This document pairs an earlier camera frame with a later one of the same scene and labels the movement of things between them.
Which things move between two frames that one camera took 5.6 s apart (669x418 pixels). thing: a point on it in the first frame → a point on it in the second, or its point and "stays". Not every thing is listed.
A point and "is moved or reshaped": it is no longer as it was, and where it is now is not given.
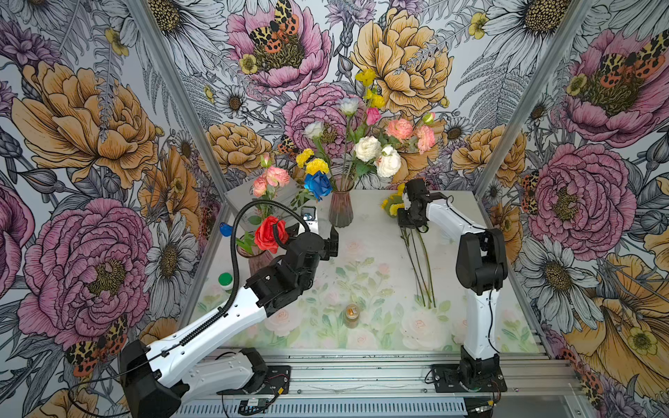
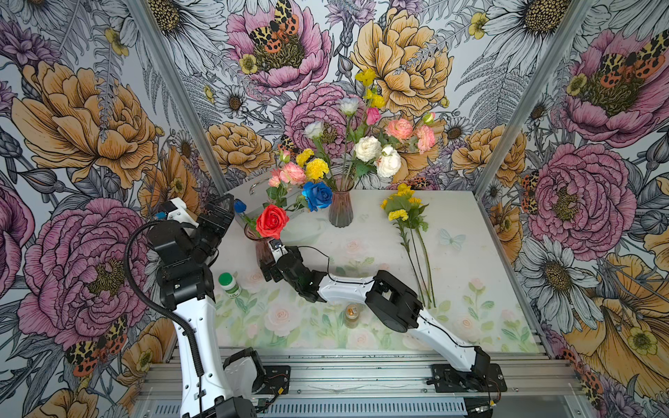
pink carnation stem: [265, 185] → [289, 171]
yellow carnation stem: [327, 160] → [400, 216]
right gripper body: [408, 219] → [277, 274]
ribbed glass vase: [258, 258] is moved or reshaped
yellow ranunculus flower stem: [428, 264] stays
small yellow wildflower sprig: [367, 76] stays
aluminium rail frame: [394, 383] stays
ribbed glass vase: [341, 211] stays
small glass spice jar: [352, 314] stays
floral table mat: [388, 284] stays
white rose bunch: [386, 159] stays
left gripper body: [329, 250] → [210, 231]
